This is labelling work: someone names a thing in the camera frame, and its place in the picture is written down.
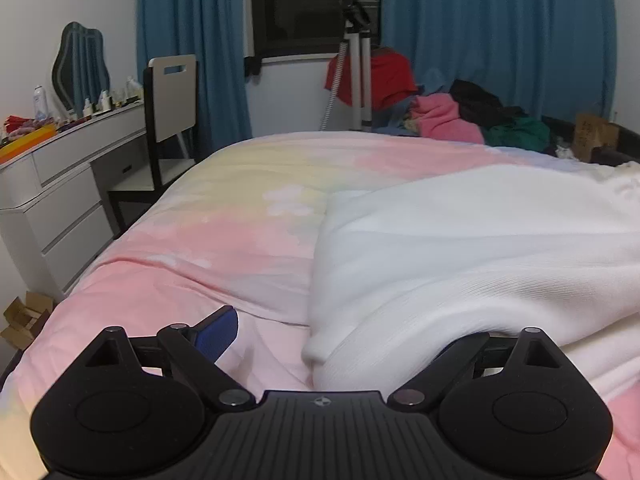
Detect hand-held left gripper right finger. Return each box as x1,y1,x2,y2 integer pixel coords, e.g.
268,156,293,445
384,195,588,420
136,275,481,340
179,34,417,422
387,326,567,409

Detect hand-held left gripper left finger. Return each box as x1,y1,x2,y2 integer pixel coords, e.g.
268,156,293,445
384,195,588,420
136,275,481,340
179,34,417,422
82,305,253,409

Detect white pants with striped band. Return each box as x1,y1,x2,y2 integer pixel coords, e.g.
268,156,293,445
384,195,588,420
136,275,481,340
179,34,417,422
302,162,640,406

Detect black clothes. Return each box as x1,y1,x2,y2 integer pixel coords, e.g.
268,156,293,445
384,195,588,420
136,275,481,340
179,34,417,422
448,79,526,128

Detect pastel bed blanket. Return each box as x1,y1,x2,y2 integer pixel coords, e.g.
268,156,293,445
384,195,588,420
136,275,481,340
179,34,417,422
0,131,640,480

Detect open cardboard boxes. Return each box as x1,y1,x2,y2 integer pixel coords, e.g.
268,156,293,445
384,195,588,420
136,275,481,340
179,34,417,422
1,291,55,352

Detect white dresser with drawers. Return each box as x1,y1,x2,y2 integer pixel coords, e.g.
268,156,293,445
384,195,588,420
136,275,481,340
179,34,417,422
0,100,148,301

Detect green cloth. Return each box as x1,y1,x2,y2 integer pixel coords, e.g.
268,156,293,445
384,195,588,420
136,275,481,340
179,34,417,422
482,117,551,152

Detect pink cloth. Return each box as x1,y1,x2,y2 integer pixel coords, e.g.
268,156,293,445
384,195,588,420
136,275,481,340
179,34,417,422
410,92,485,144

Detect black and white chair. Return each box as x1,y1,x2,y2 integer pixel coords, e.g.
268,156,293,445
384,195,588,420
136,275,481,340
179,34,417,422
107,54,198,236

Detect brown cardboard box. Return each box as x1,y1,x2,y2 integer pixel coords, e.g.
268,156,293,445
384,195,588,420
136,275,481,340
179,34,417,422
572,112,621,161

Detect row of cosmetic bottles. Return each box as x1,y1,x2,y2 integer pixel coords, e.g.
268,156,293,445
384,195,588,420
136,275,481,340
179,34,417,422
57,77,143,131

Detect black sofa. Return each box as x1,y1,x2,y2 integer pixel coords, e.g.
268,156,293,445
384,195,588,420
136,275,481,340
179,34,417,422
542,115,640,166

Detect orange box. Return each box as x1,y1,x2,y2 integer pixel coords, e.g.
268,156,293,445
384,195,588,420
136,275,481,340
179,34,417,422
0,127,56,161

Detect blue curtain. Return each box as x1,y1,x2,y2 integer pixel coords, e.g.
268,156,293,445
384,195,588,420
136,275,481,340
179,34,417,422
381,0,617,121
137,0,253,161

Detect red cloth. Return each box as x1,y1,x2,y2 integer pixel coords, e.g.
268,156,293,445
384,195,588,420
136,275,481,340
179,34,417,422
325,47,418,108

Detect red fabric item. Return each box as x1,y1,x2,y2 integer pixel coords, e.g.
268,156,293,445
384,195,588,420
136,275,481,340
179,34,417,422
2,115,37,135

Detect wavy vanity mirror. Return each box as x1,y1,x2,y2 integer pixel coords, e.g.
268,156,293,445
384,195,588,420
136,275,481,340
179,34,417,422
52,22,111,113

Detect garment steamer on stand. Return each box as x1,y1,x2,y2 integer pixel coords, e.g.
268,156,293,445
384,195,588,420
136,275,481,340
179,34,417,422
320,0,375,133

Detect dark window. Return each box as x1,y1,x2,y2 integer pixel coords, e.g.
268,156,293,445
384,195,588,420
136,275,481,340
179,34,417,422
247,0,383,63

